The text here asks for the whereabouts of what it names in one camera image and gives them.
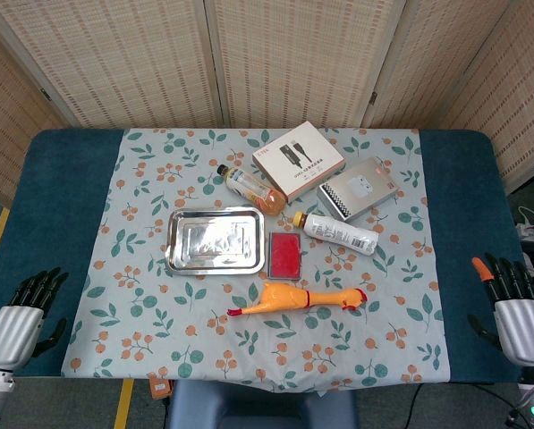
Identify silver earbuds product box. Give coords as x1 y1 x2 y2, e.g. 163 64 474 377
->
316 156 401 223

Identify white labelled bottle yellow cap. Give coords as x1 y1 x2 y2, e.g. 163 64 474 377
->
292 211 380 257

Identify woven folding screen panel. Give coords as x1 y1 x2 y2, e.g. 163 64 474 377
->
0 20 69 209
440 0 534 196
203 0 409 130
360 0 518 130
0 0 225 130

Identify yellow rubber chicken toy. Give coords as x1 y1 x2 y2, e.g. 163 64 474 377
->
226 281 369 319

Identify stainless steel tray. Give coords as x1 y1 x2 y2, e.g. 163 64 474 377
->
165 206 267 277

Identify orange drink bottle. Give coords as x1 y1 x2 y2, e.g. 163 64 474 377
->
216 164 289 217

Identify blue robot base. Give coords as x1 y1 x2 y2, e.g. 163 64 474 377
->
165 378 360 429

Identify blue table cover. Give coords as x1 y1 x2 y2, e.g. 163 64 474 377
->
0 128 534 385

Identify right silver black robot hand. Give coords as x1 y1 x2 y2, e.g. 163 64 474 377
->
467 252 534 367

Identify orange tablecloth tag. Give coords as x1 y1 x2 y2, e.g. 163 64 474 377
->
148 373 174 400

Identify white cable product box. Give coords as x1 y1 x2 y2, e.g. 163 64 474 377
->
251 120 346 204

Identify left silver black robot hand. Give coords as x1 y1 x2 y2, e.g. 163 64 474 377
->
0 266 70 372

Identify floral leaf tablecloth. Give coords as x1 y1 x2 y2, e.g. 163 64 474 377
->
60 128 451 394

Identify red flat ink pad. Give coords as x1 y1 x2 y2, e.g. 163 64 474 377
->
267 231 303 282

